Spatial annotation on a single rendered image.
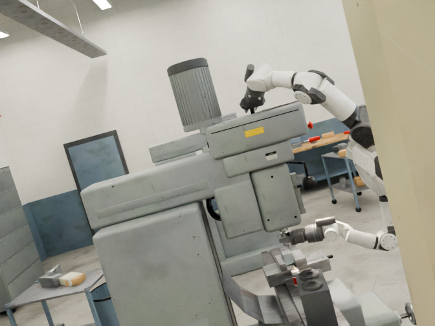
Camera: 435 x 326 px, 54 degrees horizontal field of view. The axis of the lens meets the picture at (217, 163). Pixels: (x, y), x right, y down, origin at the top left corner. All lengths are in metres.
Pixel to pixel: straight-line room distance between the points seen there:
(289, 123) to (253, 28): 6.88
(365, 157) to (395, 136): 1.50
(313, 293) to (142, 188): 0.89
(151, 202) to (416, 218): 1.75
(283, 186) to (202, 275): 0.56
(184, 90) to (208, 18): 6.82
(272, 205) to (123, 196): 0.71
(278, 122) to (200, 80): 0.41
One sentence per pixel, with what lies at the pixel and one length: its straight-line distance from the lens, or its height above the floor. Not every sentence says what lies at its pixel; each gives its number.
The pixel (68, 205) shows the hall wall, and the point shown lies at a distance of 9.21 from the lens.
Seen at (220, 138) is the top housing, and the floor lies 1.83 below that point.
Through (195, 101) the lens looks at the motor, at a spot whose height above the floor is 2.02.
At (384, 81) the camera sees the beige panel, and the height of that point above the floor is 1.93.
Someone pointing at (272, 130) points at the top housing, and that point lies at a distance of 1.98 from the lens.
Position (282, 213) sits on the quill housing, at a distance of 2.07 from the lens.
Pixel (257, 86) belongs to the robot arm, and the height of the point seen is 2.00.
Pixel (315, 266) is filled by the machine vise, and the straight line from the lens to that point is 2.41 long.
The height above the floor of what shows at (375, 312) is 0.76.
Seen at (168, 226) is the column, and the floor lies 1.51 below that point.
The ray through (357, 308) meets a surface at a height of 0.86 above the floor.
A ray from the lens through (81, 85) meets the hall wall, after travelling 8.95.
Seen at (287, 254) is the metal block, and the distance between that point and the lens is 2.40.
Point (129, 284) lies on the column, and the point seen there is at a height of 1.30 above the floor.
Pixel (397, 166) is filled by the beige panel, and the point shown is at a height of 1.87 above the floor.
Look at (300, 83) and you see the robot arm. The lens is 1.73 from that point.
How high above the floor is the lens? 1.94
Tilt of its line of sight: 7 degrees down
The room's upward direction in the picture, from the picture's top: 16 degrees counter-clockwise
